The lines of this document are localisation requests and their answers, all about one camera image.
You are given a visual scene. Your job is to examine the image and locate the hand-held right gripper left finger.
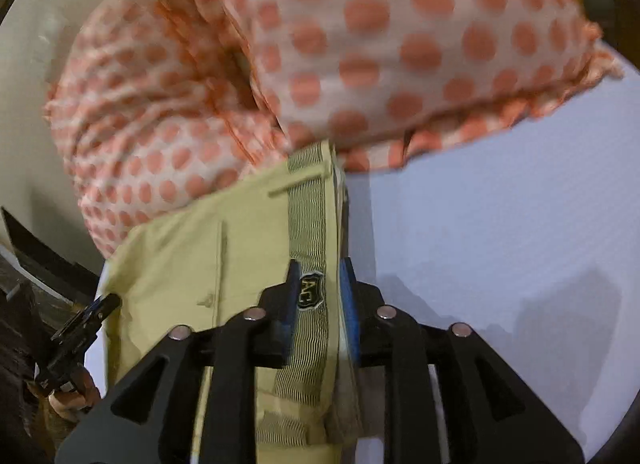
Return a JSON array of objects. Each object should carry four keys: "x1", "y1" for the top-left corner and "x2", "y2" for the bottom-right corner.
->
[{"x1": 55, "y1": 260, "x2": 302, "y2": 464}]

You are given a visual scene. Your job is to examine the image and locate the person's left hand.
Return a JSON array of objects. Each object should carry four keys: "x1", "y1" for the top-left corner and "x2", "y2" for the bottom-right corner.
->
[{"x1": 49, "y1": 366, "x2": 102, "y2": 424}]

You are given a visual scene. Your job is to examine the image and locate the orange polka-dot pillow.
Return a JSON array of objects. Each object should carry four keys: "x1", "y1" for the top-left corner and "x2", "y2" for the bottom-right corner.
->
[
  {"x1": 42, "y1": 0, "x2": 296, "y2": 261},
  {"x1": 127, "y1": 0, "x2": 626, "y2": 175}
]

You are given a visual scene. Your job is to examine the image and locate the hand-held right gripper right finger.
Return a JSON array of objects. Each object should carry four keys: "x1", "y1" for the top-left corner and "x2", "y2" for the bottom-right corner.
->
[{"x1": 338, "y1": 258, "x2": 586, "y2": 464}]

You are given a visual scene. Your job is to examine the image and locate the khaki pants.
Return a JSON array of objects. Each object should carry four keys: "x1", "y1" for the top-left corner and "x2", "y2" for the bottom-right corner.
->
[{"x1": 97, "y1": 140, "x2": 367, "y2": 464}]

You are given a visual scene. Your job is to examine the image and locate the white bed sheet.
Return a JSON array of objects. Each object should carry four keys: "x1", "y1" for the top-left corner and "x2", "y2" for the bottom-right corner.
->
[{"x1": 90, "y1": 36, "x2": 640, "y2": 462}]

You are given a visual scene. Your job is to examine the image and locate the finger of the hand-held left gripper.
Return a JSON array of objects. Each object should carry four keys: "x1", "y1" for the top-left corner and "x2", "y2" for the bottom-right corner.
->
[{"x1": 52, "y1": 293, "x2": 122, "y2": 352}]

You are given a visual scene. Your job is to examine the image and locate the black board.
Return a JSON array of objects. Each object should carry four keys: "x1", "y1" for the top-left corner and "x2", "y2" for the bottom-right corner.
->
[{"x1": 0, "y1": 206, "x2": 101, "y2": 302}]

